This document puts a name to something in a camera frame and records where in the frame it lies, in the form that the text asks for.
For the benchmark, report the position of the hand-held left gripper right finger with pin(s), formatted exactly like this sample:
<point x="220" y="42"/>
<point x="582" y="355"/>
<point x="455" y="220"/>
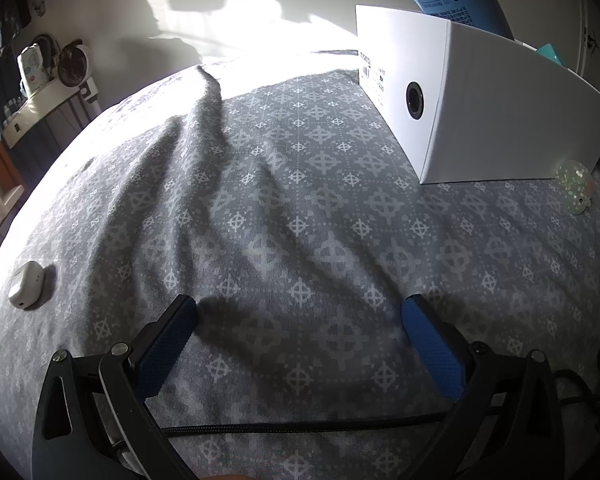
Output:
<point x="432" y="350"/>

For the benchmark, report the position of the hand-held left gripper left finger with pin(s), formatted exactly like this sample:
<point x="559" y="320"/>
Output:
<point x="167" y="345"/>

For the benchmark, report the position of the white cardboard box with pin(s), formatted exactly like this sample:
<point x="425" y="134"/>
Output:
<point x="505" y="110"/>

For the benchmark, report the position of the teal plastic bottle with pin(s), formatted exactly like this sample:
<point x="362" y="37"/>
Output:
<point x="551" y="55"/>

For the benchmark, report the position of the white earbuds case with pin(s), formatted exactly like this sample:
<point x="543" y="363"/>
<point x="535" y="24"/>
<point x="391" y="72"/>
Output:
<point x="27" y="285"/>

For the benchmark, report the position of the grey patterned bed sheet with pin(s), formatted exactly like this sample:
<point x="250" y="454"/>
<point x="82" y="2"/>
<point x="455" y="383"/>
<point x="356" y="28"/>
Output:
<point x="280" y="220"/>

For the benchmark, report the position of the translucent glitter squishy toy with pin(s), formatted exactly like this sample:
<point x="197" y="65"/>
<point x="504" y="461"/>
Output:
<point x="575" y="185"/>

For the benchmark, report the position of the small white desk fan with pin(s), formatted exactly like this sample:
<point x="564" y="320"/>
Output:
<point x="74" y="62"/>

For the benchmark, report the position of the white device with face print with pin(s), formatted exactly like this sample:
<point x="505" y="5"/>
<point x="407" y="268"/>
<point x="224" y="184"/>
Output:
<point x="33" y="70"/>

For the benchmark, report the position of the dark hanging cloth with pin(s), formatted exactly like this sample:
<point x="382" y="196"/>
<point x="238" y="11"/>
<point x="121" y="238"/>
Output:
<point x="10" y="17"/>

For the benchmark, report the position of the orange wooden frame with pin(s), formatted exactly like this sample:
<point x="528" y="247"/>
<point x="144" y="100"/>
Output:
<point x="0" y="155"/>

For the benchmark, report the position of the white wall shelf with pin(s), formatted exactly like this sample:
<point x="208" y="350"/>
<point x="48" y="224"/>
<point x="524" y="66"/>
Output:
<point x="45" y="105"/>

